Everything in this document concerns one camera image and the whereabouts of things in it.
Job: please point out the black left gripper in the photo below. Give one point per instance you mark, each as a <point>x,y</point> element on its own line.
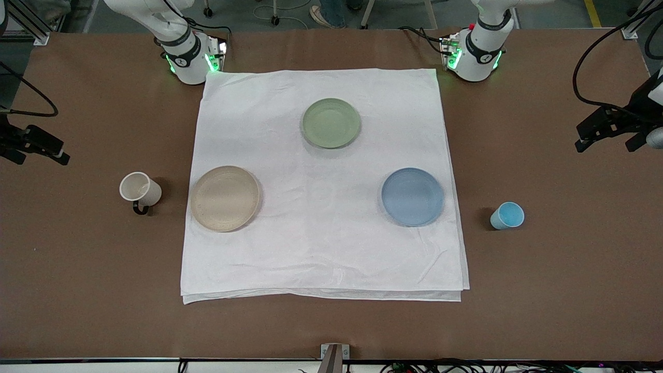
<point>633,116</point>

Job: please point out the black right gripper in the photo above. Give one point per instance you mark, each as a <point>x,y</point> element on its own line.
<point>10,139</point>

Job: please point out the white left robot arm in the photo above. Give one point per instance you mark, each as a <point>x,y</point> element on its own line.
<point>479,49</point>

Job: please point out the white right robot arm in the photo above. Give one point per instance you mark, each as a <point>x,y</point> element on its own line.
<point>178,44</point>

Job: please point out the silver arm base connector box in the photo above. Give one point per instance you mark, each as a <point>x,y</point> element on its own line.
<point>217,54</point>
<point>449,52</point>

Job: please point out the blue cup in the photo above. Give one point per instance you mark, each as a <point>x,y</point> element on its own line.
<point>507,215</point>

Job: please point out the beige gray plate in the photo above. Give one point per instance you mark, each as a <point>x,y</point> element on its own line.
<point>224,198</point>

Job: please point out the blue plate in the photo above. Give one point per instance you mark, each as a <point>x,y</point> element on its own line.
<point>413,197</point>

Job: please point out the green plate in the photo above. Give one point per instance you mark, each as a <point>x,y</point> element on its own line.
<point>331,123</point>

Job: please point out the gray cylinder fitting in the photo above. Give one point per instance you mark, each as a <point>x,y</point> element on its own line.
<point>655,138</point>

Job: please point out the white stool legs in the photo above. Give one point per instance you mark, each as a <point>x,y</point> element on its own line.
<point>369,13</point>

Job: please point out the white cloth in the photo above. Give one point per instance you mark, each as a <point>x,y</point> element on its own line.
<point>321,228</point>

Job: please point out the white sneaker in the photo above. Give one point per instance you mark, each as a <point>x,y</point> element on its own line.
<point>323,18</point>

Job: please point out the aluminium frame post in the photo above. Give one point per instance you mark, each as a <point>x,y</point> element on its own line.
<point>31,26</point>
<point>634,28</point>

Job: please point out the metal table edge bracket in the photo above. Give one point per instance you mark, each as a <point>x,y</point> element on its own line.
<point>334,357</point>

